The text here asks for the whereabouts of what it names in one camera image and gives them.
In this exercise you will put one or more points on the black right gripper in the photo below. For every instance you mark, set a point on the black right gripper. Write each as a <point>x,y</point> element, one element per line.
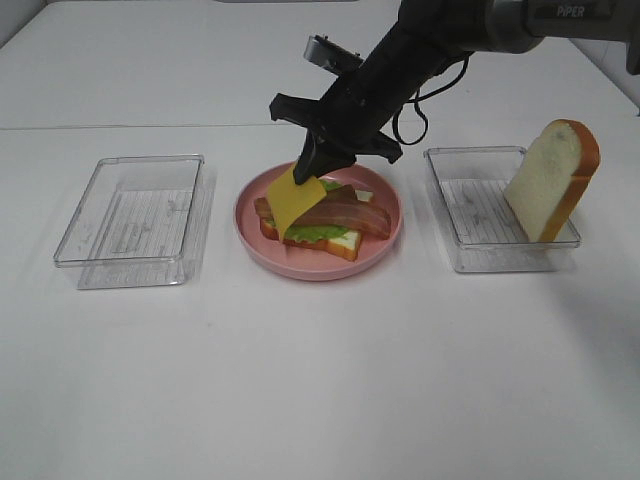
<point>345,122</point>

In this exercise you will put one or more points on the yellow cheese slice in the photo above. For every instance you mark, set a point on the yellow cheese slice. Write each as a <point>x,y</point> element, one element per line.
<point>288,201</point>

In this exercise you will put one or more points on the brown bacon strip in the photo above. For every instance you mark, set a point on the brown bacon strip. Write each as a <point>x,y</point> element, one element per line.
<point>334,191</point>

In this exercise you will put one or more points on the green lettuce leaf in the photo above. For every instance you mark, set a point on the green lettuce leaf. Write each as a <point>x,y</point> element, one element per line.
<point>300,234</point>

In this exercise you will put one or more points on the bread slice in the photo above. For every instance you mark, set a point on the bread slice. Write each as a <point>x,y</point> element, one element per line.
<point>345,247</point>
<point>553,176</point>

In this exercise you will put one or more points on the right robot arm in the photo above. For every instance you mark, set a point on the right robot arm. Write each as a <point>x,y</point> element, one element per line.
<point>427,38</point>

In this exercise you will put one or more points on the pink round plate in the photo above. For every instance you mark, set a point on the pink round plate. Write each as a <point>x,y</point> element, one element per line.
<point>315,265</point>

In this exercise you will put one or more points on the clear right plastic tray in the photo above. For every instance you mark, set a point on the clear right plastic tray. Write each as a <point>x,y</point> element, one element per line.
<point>480,232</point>

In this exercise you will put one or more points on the clear plastic tray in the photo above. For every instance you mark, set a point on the clear plastic tray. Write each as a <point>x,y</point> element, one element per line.
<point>480,232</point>
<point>140,222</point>

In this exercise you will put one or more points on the clear left plastic tray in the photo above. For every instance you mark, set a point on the clear left plastic tray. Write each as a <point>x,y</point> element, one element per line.
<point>140,222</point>

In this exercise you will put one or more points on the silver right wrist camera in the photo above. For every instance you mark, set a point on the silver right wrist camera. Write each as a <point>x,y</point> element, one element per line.
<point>324,53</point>

